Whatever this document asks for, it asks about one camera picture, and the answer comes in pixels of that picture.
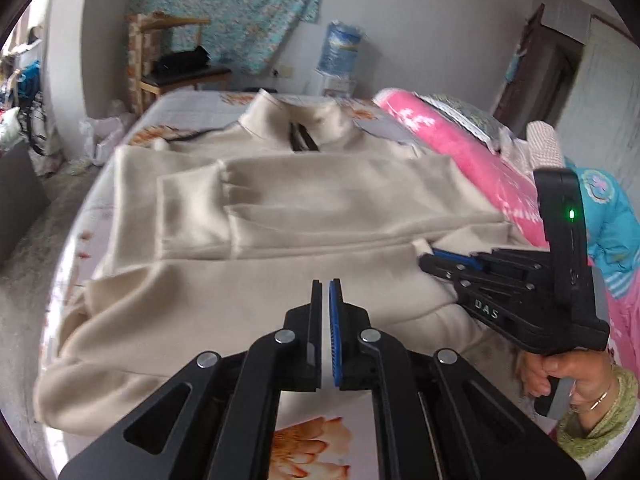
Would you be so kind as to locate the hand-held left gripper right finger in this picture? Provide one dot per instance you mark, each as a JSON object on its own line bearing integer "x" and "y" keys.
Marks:
{"x": 334, "y": 330}

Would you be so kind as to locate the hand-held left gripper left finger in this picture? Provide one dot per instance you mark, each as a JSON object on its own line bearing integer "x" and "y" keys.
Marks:
{"x": 315, "y": 320}

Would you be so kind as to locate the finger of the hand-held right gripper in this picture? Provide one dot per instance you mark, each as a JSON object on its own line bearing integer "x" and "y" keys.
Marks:
{"x": 440, "y": 265}
{"x": 452, "y": 255}

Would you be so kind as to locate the cream zip jacket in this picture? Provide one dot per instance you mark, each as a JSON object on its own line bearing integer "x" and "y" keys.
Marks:
{"x": 280, "y": 210}

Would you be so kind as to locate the person's right forearm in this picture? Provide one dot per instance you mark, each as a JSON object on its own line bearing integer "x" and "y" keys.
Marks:
{"x": 605, "y": 430}

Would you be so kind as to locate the person's right hand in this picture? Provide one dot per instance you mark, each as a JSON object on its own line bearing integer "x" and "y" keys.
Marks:
{"x": 590, "y": 372}

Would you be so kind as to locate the teal blue blanket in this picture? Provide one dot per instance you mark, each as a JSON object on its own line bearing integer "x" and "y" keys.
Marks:
{"x": 605, "y": 195}

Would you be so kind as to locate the floral checked bed sheet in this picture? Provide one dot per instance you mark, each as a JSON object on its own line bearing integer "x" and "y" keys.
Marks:
{"x": 310, "y": 440}

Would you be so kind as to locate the pink floral blanket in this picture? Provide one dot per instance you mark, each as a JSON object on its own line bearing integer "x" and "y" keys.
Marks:
{"x": 450, "y": 130}

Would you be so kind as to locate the floral pillow with lace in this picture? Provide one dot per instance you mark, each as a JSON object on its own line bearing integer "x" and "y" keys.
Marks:
{"x": 470, "y": 115}

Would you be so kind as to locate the pink white knit cloth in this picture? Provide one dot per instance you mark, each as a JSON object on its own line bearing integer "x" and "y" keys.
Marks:
{"x": 542, "y": 145}

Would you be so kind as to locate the dark brown door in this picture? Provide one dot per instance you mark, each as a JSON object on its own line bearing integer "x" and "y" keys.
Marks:
{"x": 535, "y": 70}

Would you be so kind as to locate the white water dispenser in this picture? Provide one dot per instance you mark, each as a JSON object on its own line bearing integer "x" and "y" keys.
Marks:
{"x": 332, "y": 85}

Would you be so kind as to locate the white panelled door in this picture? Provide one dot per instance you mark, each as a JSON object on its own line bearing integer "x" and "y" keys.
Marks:
{"x": 610, "y": 85}

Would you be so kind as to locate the blue water jug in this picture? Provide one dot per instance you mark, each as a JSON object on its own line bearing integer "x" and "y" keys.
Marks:
{"x": 340, "y": 47}

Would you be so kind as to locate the white plastic bag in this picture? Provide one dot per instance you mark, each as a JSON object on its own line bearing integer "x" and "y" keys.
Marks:
{"x": 102, "y": 137}

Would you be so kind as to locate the black bag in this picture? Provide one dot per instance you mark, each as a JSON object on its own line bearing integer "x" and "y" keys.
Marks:
{"x": 180, "y": 62}

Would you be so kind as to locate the wooden chair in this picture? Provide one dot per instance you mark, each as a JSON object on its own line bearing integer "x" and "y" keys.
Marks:
{"x": 145, "y": 50}

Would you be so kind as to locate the wheelchair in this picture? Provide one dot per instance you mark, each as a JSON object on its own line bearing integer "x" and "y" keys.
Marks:
{"x": 35, "y": 125}

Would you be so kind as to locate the white wall socket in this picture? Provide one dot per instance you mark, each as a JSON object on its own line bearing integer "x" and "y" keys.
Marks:
{"x": 285, "y": 71}

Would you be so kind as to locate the teal floral wall cloth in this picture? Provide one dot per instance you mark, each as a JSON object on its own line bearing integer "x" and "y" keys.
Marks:
{"x": 240, "y": 5}

